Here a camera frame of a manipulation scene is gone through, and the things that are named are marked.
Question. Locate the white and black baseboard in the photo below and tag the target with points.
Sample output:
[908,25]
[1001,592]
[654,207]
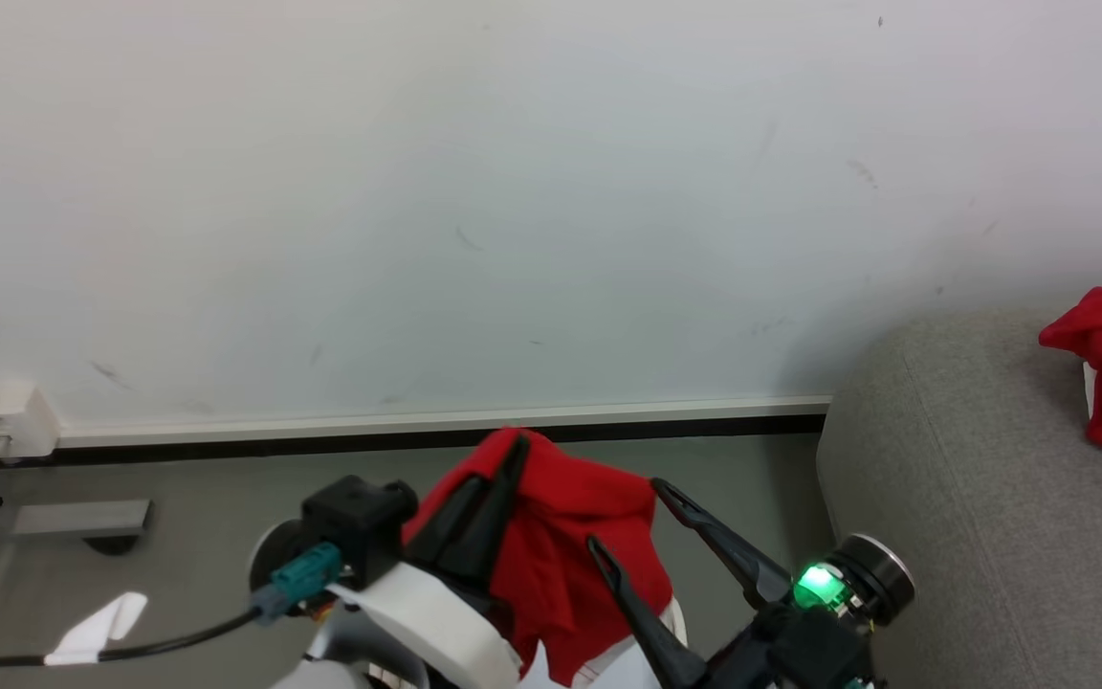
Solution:
[417,426]

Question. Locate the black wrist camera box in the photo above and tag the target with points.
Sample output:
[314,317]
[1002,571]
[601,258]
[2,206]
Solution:
[355,522]

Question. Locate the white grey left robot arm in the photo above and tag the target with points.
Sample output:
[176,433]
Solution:
[274,560]

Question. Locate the grey fabric sofa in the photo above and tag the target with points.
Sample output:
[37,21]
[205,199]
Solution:
[972,498]

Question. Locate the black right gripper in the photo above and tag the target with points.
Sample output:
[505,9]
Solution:
[809,651]

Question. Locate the white wall socket box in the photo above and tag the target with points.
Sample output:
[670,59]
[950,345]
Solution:
[6,416]

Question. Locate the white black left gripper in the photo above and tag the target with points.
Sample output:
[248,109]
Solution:
[436,622]

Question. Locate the white wicker laundry basket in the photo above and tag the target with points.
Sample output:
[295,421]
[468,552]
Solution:
[680,620]

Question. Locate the black round frame foot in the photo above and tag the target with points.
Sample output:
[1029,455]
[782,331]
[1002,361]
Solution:
[111,544]

